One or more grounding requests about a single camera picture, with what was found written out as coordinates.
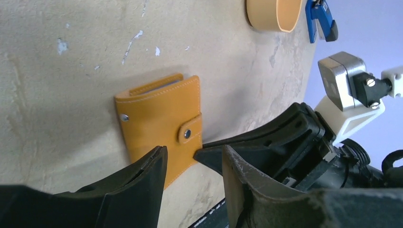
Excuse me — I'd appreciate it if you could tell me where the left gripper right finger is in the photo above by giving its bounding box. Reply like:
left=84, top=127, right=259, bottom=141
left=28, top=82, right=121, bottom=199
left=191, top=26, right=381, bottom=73
left=222, top=145, right=403, bottom=228

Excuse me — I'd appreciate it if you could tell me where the blue black stapler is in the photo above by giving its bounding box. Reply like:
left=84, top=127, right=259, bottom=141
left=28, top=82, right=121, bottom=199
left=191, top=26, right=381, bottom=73
left=305, top=0, right=338, bottom=44

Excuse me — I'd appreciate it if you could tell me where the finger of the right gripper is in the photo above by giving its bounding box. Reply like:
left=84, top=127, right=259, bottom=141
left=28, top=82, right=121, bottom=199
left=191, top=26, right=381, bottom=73
left=193, top=113, right=318, bottom=183

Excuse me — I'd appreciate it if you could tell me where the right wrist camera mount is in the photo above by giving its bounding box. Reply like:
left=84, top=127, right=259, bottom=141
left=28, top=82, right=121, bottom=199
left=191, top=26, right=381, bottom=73
left=315, top=51, right=403, bottom=145

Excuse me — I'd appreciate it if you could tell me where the orange oval tray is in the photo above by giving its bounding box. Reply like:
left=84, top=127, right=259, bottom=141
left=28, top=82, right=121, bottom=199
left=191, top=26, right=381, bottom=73
left=245, top=0, right=305, bottom=33

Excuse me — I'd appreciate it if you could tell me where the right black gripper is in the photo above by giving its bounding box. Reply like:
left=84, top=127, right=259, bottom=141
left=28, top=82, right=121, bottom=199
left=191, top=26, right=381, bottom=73
left=202, top=102, right=403, bottom=191

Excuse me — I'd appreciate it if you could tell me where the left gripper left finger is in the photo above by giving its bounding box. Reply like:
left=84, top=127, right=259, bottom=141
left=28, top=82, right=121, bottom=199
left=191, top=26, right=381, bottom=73
left=0, top=146, right=168, bottom=228

